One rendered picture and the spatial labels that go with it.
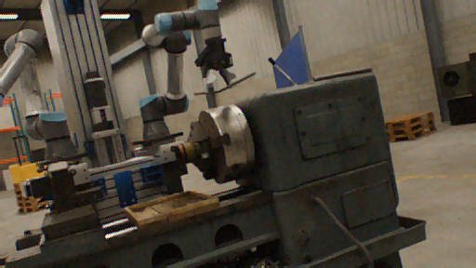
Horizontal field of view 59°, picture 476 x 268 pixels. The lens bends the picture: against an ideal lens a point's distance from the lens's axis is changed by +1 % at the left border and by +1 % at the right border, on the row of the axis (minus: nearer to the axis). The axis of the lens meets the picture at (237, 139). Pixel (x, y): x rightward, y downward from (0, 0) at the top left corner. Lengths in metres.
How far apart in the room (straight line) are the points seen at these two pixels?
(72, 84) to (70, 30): 0.29
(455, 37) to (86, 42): 10.25
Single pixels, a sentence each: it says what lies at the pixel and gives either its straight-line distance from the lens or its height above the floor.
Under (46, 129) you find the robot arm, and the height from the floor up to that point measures 1.31.
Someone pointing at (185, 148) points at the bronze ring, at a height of 1.10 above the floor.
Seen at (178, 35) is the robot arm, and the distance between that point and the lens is 2.10.
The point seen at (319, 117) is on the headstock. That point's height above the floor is 1.11.
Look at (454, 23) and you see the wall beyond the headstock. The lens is 11.83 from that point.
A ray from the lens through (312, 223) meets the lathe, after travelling 1.71.
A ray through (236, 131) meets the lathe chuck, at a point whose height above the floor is 1.13.
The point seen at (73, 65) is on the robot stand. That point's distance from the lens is 2.43.
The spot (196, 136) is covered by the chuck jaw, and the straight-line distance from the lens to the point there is 1.73.
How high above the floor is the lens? 1.18
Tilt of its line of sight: 3 degrees down
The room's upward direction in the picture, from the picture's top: 12 degrees counter-clockwise
